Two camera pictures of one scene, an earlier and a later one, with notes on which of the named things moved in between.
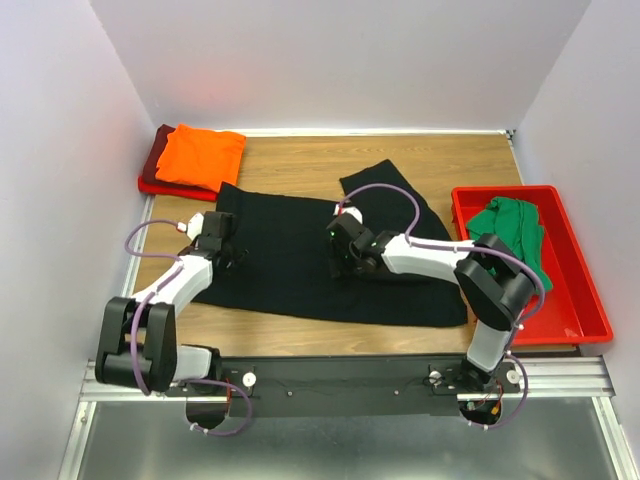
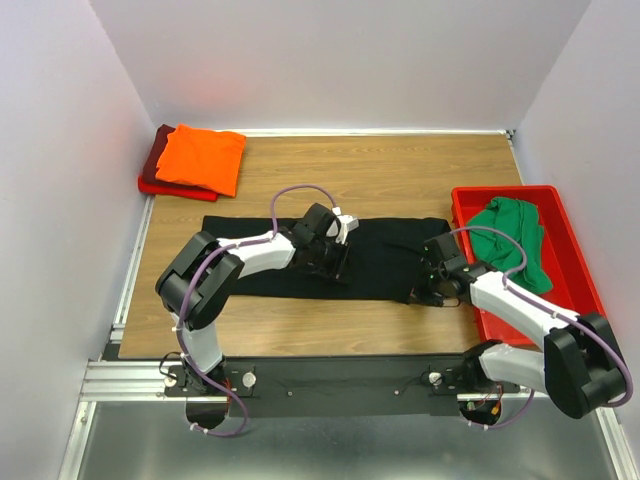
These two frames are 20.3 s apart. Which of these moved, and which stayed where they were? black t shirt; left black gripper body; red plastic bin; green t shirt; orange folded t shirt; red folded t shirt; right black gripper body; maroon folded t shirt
Moved: right black gripper body; left black gripper body; black t shirt
Stayed: red plastic bin; green t shirt; orange folded t shirt; red folded t shirt; maroon folded t shirt
